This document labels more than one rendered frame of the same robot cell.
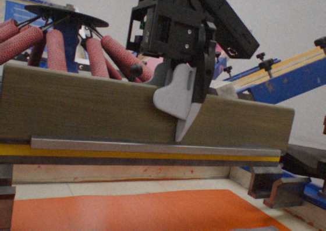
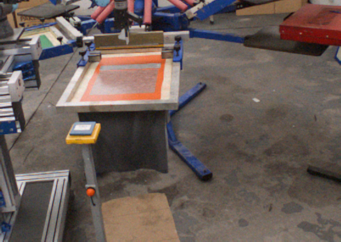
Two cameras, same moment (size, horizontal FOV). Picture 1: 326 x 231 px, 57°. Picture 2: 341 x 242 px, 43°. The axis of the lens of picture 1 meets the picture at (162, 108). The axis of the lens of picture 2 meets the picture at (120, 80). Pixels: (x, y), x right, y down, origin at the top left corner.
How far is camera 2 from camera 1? 2.26 m
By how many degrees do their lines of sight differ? 43
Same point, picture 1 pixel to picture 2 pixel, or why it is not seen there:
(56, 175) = (116, 52)
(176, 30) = (119, 24)
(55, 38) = not seen: outside the picture
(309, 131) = not seen: outside the picture
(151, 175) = (144, 50)
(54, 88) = (101, 38)
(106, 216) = (122, 60)
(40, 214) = (109, 60)
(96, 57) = (146, 0)
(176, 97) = (122, 36)
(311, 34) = not seen: outside the picture
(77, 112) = (106, 41)
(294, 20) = not seen: outside the picture
